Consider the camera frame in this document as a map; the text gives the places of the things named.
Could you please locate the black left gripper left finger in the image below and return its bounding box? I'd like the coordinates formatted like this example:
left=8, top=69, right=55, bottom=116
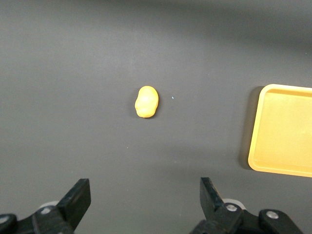
left=33, top=178, right=92, bottom=234

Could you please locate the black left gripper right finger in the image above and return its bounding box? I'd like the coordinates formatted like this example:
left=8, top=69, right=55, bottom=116
left=192, top=177, right=247, bottom=234

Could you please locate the yellow toy potato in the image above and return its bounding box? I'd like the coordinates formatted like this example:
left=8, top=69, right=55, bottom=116
left=135, top=85, right=159, bottom=119

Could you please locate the yellow plastic tray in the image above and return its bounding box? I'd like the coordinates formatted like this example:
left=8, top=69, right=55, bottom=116
left=248, top=83, right=312, bottom=178

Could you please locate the dark grey table cover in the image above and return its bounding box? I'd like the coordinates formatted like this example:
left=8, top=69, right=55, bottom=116
left=0, top=0, right=312, bottom=234

